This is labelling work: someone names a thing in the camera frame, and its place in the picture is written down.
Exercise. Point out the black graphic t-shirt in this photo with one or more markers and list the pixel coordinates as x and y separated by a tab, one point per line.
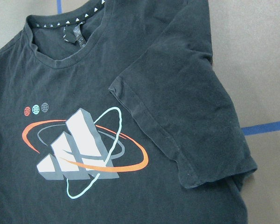
112	114

